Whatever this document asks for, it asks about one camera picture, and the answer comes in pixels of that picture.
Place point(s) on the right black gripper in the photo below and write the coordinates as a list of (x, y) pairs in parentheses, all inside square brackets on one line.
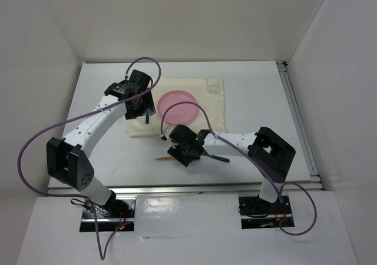
[(175, 152)]

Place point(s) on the aluminium front rail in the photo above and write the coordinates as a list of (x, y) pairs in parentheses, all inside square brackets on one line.
[(315, 185)]

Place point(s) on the gold spoon green handle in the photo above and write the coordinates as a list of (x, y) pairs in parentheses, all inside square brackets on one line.
[(218, 158)]

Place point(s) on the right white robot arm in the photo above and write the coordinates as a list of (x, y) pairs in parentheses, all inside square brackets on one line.
[(269, 152)]

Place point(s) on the cream cloth napkin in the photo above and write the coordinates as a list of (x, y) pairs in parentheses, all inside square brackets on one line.
[(211, 105)]

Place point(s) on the clear drinking glass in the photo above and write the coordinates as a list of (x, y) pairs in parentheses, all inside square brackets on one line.
[(212, 85)]

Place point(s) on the gold knife green handle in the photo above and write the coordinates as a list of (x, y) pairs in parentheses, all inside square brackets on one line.
[(165, 159)]

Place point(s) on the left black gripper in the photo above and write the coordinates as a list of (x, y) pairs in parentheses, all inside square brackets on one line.
[(148, 107)]

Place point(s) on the aluminium right side rail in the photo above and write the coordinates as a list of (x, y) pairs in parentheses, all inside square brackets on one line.
[(298, 120)]

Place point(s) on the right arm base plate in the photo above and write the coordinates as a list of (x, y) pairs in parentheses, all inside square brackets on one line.
[(256, 213)]

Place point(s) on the aluminium rail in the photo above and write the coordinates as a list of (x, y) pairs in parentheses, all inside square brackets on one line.
[(315, 185), (298, 120)]

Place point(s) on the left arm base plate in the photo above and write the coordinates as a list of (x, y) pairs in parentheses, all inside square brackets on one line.
[(122, 218)]

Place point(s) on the pink plate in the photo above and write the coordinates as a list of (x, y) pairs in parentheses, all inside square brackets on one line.
[(179, 114)]

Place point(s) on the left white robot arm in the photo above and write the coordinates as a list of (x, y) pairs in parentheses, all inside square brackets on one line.
[(68, 158)]

